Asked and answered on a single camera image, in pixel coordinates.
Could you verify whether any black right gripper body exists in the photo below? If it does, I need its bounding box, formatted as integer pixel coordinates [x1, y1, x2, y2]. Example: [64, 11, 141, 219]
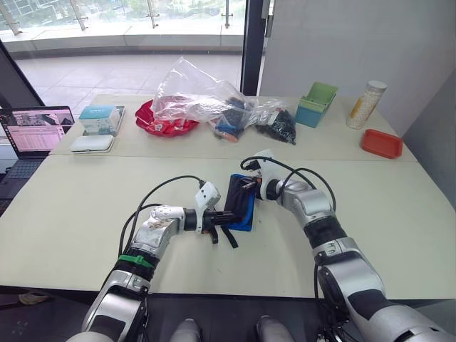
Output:
[248, 171, 265, 196]

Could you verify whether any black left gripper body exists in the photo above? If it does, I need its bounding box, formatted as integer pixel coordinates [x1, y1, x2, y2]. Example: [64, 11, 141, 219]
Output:
[199, 209, 224, 245]

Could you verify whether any blue and black tool roll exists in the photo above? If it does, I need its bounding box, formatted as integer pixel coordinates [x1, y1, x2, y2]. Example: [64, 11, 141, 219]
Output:
[222, 172, 258, 249]

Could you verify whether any plastic bag of mixed items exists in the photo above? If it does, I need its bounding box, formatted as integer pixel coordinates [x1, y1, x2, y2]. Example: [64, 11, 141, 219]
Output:
[205, 93, 258, 144]

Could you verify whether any plastic bag of black clips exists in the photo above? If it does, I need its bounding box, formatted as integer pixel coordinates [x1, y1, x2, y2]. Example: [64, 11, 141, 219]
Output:
[254, 98, 298, 146]

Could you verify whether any blue plastic bin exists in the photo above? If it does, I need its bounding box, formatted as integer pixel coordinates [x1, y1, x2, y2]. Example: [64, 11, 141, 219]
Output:
[295, 94, 336, 129]

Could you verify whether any clear empty plastic bag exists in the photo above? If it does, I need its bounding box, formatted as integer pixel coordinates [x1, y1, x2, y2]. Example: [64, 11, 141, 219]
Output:
[150, 56, 247, 124]

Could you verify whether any green plastic bin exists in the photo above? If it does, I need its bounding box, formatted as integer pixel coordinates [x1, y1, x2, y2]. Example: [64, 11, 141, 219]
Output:
[301, 81, 340, 112]

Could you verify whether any grey rounded robot foot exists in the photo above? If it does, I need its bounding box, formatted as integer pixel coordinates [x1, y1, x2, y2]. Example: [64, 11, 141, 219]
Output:
[255, 314, 294, 342]
[170, 317, 204, 342]

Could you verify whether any orange rectangular tray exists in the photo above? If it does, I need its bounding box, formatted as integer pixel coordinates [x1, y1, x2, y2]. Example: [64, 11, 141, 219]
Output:
[360, 128, 404, 160]

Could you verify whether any clear jar of white beads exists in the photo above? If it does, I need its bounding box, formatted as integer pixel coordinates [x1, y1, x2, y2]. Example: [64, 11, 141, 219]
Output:
[346, 80, 388, 130]

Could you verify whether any white rectangular case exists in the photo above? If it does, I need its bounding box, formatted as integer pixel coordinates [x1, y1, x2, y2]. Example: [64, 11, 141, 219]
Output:
[68, 135, 115, 155]

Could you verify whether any teal and white carton box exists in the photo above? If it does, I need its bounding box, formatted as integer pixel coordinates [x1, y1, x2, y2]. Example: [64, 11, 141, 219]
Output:
[78, 104, 127, 137]

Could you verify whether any tan object on floor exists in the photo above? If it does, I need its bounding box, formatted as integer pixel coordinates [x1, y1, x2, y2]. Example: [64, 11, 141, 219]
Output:
[17, 291, 50, 306]

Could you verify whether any open laptop computer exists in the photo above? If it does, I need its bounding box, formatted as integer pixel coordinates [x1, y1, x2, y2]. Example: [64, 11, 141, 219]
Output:
[0, 105, 75, 209]

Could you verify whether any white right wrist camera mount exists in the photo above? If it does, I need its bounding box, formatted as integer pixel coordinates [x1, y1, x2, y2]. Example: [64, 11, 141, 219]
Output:
[253, 149, 283, 202]

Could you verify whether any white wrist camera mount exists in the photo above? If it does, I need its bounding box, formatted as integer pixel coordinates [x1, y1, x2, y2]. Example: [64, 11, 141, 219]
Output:
[253, 149, 283, 202]
[194, 181, 222, 215]

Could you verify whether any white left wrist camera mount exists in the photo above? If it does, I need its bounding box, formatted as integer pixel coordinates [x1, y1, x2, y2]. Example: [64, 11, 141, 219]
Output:
[194, 181, 222, 215]

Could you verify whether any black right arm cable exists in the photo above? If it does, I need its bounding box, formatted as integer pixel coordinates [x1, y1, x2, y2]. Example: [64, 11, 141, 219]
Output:
[239, 157, 338, 215]

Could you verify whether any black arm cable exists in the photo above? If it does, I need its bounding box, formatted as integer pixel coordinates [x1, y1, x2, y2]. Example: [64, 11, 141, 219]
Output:
[118, 175, 204, 258]
[239, 157, 338, 215]

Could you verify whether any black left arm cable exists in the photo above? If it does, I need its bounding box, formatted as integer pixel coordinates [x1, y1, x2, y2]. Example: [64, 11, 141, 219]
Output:
[118, 175, 204, 258]

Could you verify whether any dark door frame post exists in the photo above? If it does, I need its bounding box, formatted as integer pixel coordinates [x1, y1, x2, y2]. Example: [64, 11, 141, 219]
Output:
[239, 0, 269, 97]

